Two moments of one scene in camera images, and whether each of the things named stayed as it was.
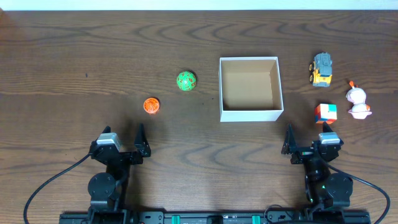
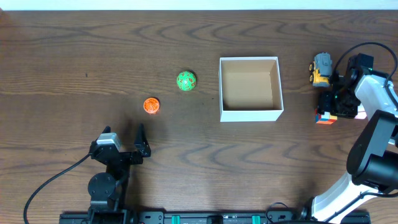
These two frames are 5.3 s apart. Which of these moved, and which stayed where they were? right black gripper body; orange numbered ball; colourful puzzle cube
Moved: right black gripper body
Stayed: colourful puzzle cube; orange numbered ball
